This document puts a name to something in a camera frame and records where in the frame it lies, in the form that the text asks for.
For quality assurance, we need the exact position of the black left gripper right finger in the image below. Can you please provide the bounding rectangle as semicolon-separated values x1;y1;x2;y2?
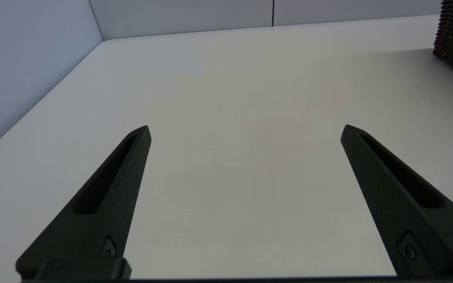
340;125;453;280

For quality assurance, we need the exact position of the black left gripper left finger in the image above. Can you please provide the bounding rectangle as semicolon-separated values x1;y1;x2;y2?
15;125;152;280

